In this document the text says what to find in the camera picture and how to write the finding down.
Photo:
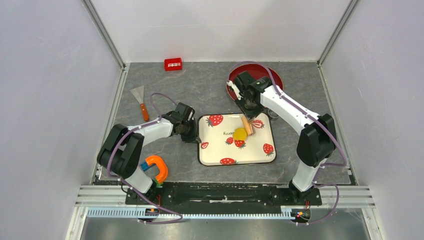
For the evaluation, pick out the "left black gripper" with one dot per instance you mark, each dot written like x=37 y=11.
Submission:
x=193 y=137

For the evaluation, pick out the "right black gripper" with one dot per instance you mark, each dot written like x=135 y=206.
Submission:
x=249 y=114

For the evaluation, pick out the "wooden dough roller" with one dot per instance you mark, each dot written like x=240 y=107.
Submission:
x=247 y=125

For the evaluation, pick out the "yellow dough piece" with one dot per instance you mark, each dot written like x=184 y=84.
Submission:
x=240 y=134

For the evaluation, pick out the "white strawberry tray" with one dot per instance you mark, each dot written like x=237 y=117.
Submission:
x=218 y=146

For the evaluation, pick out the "metal ring cutter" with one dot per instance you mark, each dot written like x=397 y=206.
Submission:
x=272 y=114

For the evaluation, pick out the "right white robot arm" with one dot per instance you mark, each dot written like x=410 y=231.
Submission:
x=317 y=134

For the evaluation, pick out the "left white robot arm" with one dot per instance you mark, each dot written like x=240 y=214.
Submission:
x=120 y=153

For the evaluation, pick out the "red toy brick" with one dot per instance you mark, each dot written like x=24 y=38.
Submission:
x=173 y=64

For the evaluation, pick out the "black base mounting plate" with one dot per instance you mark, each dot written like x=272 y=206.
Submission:
x=196 y=198

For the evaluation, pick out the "orange handled metal scraper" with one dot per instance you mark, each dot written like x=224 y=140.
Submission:
x=138 y=93

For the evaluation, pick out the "aluminium frame rail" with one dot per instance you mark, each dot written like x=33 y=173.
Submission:
x=108 y=201

